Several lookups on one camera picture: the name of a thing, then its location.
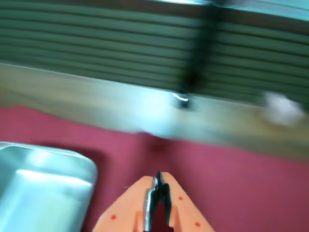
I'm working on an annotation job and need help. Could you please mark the metal tray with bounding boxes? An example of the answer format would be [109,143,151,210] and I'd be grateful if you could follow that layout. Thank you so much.
[0,141,98,232]

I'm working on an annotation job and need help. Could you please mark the magenta cloth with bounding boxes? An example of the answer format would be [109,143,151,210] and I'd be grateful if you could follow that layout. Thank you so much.
[0,105,309,232]

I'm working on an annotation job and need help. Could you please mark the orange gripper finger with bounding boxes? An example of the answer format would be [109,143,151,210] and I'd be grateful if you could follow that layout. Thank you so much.
[92,175,159,232]
[154,170,215,232]

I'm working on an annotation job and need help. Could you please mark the white crumpled object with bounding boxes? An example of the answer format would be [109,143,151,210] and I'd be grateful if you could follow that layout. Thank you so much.
[262,91,305,127]

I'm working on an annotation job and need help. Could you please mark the green slatted shutter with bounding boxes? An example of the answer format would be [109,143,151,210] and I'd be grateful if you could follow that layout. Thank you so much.
[0,0,309,106]

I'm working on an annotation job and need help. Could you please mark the black stand pole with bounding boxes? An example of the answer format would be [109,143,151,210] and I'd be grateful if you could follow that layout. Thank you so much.
[171,0,219,111]

